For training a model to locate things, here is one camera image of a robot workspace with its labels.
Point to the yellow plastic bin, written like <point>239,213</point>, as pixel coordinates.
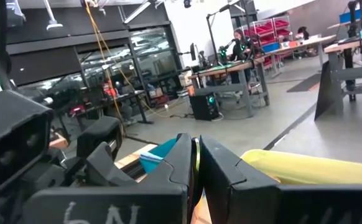
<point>308,171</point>

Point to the long white table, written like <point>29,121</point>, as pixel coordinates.
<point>308,42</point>

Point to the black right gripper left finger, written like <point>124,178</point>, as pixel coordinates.
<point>122,205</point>

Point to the person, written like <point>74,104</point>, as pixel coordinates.
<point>303,32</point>
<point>240,49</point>

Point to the black computer tower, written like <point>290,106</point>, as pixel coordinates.
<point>204,107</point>

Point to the blue plastic bin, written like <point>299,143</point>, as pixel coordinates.
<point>160,152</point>

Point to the slender gold spoon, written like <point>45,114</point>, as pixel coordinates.
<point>196,155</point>

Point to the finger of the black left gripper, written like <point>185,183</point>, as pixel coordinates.
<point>106,172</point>
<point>98,133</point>

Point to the small black monitor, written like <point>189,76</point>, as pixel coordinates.
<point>193,51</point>

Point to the grey metal workstation stand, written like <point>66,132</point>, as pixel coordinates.
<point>333,77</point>

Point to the black floor mat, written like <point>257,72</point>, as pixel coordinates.
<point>305,82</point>

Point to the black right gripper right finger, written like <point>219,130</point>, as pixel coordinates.
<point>262,205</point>

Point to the red storage bin rack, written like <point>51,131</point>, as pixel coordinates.
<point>280,24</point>

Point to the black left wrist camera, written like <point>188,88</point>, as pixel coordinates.
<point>13,137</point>

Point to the dark cluttered workbench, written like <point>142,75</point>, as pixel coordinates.
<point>128,96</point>

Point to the white hanging lamp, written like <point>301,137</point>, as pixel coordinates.
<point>54,25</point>

